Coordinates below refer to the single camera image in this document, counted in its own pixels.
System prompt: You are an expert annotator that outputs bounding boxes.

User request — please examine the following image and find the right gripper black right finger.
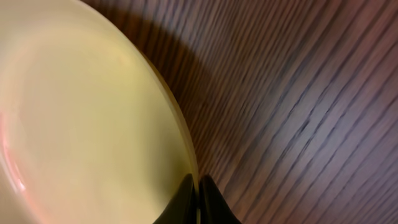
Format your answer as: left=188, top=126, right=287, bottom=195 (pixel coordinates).
left=199, top=175, right=241, bottom=224

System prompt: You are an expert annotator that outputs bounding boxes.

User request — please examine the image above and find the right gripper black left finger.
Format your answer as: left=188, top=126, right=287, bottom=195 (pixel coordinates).
left=154, top=174, right=197, bottom=224

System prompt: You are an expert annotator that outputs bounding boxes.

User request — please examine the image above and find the yellow plate front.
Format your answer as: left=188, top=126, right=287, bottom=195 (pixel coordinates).
left=1, top=1, right=197, bottom=223

